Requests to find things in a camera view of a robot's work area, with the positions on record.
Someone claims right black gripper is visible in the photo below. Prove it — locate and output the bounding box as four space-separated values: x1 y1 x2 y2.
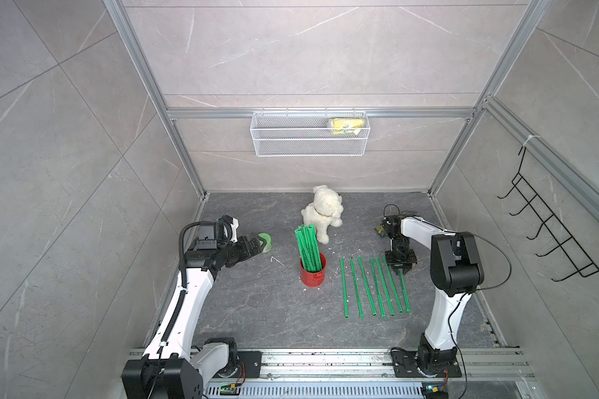
383 239 415 274

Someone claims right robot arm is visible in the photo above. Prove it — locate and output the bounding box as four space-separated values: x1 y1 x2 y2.
379 214 491 378

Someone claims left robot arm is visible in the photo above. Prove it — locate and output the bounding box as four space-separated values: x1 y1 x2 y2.
121 215 271 398

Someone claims red cylindrical container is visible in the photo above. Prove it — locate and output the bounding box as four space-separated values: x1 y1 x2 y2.
300 253 327 288

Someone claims small green lidded jar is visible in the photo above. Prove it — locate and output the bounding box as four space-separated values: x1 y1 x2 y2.
258 233 272 253

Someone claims green straw bundle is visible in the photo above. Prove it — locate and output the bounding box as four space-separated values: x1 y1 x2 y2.
295 224 323 273

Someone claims white plush dog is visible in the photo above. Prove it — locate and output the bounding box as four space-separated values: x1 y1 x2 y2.
300 185 344 244

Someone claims yellow sponge in basket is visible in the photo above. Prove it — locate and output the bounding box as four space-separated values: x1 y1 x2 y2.
327 118 366 136

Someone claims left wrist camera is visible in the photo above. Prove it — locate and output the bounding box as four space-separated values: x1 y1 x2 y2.
216 215 239 245

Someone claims white wire mesh basket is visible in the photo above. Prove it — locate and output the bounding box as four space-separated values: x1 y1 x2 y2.
250 111 370 157

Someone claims metal base rail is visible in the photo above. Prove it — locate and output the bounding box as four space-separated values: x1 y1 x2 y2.
121 346 535 399

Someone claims black wire hook rack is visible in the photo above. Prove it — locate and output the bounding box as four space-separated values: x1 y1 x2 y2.
498 146 599 283

